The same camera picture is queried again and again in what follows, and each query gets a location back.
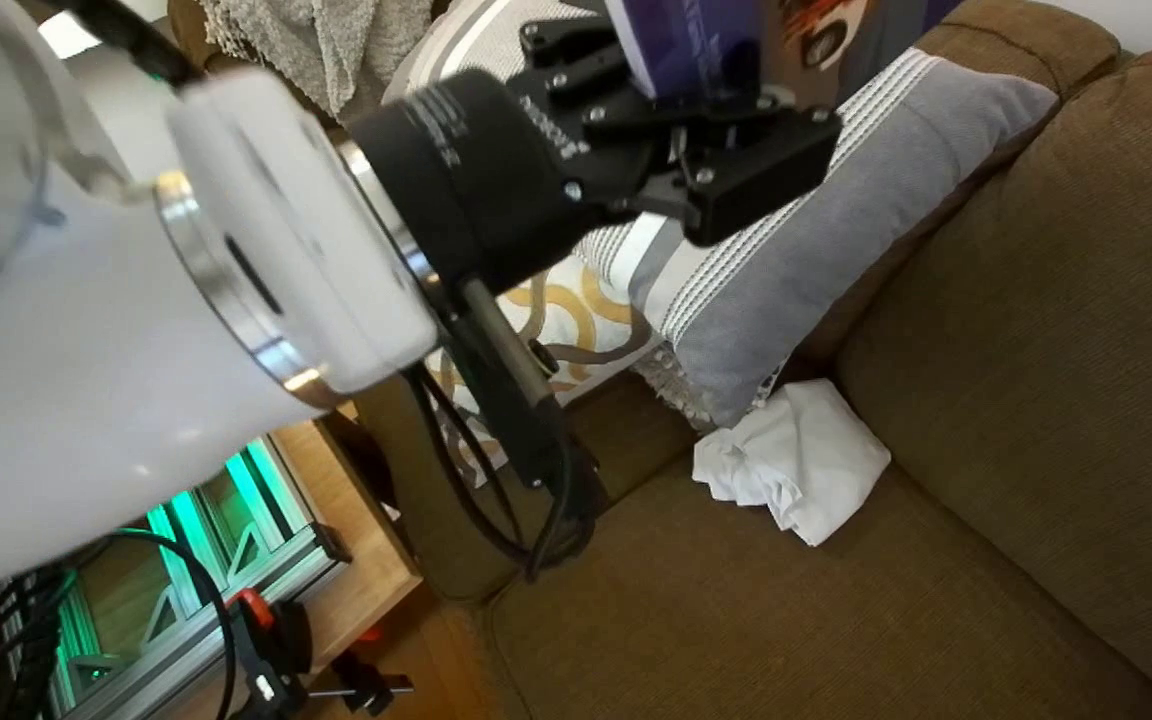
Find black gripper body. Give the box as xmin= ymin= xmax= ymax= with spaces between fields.
xmin=350 ymin=64 xmax=690 ymax=295

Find grey striped pillow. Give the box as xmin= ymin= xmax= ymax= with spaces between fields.
xmin=610 ymin=46 xmax=1065 ymax=433

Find yellow brown wave-pattern pillow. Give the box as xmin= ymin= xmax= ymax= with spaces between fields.
xmin=419 ymin=216 xmax=690 ymax=465

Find white round object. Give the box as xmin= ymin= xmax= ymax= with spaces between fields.
xmin=380 ymin=0 xmax=610 ymax=106

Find grey knit blanket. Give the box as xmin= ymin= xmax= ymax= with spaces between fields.
xmin=191 ymin=0 xmax=437 ymax=122

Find white crumpled cloth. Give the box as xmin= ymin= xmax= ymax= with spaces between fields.
xmin=690 ymin=378 xmax=895 ymax=551

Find brown fabric sofa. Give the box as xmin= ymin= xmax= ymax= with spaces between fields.
xmin=350 ymin=0 xmax=1152 ymax=720

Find wooden table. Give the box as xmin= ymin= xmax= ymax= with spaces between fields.
xmin=252 ymin=411 xmax=428 ymax=672

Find orange black clamp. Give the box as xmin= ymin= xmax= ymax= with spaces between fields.
xmin=219 ymin=586 xmax=418 ymax=720

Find black camera cable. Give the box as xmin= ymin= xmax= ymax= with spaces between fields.
xmin=400 ymin=363 xmax=610 ymax=586

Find thin black cable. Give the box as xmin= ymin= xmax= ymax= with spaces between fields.
xmin=0 ymin=524 xmax=247 ymax=720

